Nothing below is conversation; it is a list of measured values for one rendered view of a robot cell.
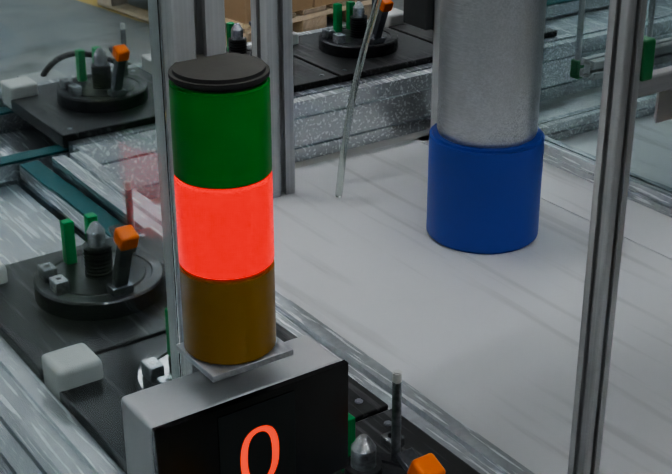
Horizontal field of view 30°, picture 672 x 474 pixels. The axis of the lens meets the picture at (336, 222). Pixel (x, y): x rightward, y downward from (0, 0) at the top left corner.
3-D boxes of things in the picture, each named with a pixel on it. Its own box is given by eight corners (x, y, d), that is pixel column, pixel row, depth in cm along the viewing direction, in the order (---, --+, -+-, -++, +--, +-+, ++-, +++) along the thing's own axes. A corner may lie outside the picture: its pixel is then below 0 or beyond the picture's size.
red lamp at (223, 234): (292, 264, 65) (291, 177, 63) (208, 289, 63) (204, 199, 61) (243, 231, 69) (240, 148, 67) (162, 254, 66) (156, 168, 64)
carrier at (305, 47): (454, 62, 219) (456, -8, 214) (341, 87, 207) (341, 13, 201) (372, 31, 237) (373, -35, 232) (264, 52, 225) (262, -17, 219)
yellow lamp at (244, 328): (294, 348, 67) (292, 266, 65) (212, 375, 65) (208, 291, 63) (246, 311, 71) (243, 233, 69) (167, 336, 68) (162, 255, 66)
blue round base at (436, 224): (561, 237, 175) (569, 136, 168) (475, 265, 167) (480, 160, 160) (487, 200, 186) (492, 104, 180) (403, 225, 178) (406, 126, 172)
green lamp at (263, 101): (291, 175, 63) (289, 82, 61) (204, 197, 61) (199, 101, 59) (240, 146, 67) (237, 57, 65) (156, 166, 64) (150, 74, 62)
